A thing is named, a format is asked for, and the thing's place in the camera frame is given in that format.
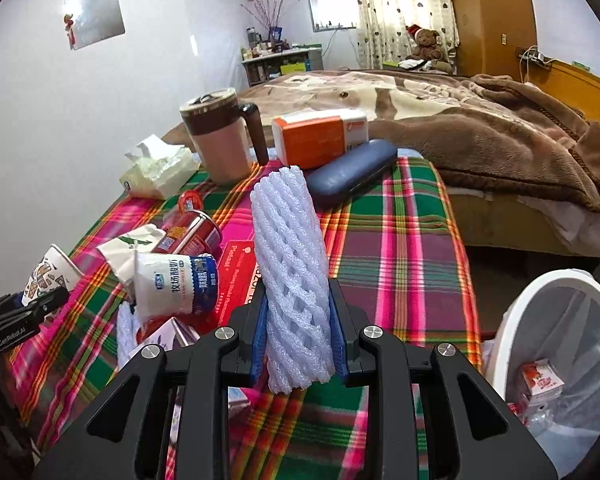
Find brown beige lidded mug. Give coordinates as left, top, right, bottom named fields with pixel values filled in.
left=180, top=88, right=268, bottom=185

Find soft pack of tissues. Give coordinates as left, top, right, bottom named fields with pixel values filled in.
left=119, top=134, right=200, bottom=200

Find red white carton in bin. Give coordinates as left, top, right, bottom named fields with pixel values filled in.
left=519, top=359, right=565, bottom=402

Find plaid pink green tablecloth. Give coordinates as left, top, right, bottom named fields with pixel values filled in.
left=10, top=157, right=481, bottom=479

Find grey shelf with clutter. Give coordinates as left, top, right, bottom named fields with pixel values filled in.
left=242, top=44, right=324, bottom=87

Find orange wooden wardrobe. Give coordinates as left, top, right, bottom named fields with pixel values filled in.
left=452, top=0, right=536, bottom=79

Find patterned paper cup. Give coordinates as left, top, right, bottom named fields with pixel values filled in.
left=21, top=244, right=83, bottom=307

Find small bright window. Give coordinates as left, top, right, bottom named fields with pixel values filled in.
left=308, top=0, right=360, bottom=32

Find white foam fruit net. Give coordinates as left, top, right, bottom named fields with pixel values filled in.
left=250, top=166, right=336, bottom=394

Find crumpled white wrapper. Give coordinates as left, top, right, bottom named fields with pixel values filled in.
left=97, top=223, right=166, bottom=286

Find brown fleece blanket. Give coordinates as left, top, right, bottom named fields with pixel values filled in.
left=162, top=69, right=600, bottom=214

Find silver wall poster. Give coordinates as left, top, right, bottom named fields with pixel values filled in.
left=62, top=0, right=125, bottom=51

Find orange white cardboard box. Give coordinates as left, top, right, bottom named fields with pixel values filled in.
left=272, top=108, right=368, bottom=170

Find wooden bed headboard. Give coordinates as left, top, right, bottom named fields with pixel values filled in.
left=520, top=60, right=600, bottom=122

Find dark blue glasses case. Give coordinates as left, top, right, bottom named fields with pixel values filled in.
left=306, top=139, right=398, bottom=208

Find white bed sheet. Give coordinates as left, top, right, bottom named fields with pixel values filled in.
left=518, top=196, right=600, bottom=257

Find red flat card box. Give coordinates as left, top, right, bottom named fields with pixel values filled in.
left=195, top=240, right=260, bottom=334

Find clear plastic bin liner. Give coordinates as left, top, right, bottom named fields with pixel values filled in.
left=507, top=286, right=600, bottom=477

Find patterned window curtain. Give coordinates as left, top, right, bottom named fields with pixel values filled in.
left=356, top=0, right=460, bottom=70

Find white round trash bin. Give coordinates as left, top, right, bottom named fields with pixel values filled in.
left=483, top=269, right=600, bottom=479

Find brown teddy bear santa hat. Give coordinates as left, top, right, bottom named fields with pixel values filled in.
left=406, top=24, right=454, bottom=74

